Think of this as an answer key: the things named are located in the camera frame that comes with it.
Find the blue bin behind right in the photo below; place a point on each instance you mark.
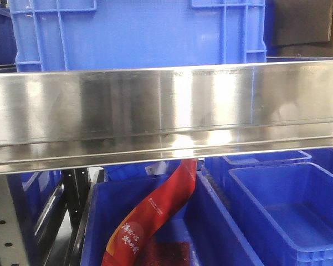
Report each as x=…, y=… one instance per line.
x=219, y=165

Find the blue bin with red bag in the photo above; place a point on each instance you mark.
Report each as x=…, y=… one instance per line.
x=201, y=233

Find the empty blue bin right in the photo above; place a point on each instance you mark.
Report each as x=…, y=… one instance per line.
x=285, y=212

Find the red printed paper bag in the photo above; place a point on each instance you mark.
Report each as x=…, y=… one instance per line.
x=138, y=227

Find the large light blue crate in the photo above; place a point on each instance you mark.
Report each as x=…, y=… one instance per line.
x=86, y=35

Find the brown cardboard box upper right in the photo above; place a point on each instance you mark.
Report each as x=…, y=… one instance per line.
x=302, y=28

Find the perforated metal shelf upright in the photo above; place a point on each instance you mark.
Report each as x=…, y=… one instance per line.
x=12, y=244

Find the stainless steel shelf rail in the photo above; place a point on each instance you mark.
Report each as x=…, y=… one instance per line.
x=73, y=119

